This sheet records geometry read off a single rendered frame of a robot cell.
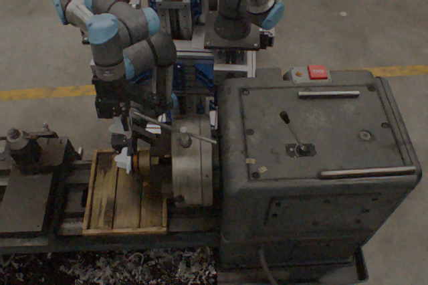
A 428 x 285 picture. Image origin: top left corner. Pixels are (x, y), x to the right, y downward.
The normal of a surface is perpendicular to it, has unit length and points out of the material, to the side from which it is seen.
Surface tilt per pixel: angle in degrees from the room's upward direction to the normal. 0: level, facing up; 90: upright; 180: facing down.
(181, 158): 29
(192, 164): 36
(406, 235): 0
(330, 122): 0
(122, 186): 0
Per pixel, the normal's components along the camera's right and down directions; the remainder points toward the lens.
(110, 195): 0.00, -0.57
